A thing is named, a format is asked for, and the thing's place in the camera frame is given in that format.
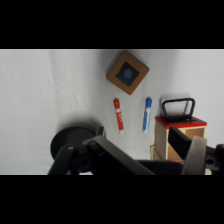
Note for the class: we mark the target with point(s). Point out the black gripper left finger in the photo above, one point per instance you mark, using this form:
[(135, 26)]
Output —
[(113, 156)]

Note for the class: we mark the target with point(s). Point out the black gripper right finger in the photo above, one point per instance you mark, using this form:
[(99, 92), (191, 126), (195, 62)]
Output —
[(195, 156)]

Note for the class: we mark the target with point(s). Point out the wooden block with blue dot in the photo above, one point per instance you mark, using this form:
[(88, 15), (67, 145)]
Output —
[(127, 72)]

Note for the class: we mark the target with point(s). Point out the wooden box with red lid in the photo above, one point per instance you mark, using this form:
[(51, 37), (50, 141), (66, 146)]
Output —
[(180, 125)]

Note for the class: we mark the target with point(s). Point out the red marker pen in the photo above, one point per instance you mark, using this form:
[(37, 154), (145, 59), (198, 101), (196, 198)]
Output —
[(118, 116)]

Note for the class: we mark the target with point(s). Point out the blue marker pen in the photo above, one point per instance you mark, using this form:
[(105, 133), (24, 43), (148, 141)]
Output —
[(146, 115)]

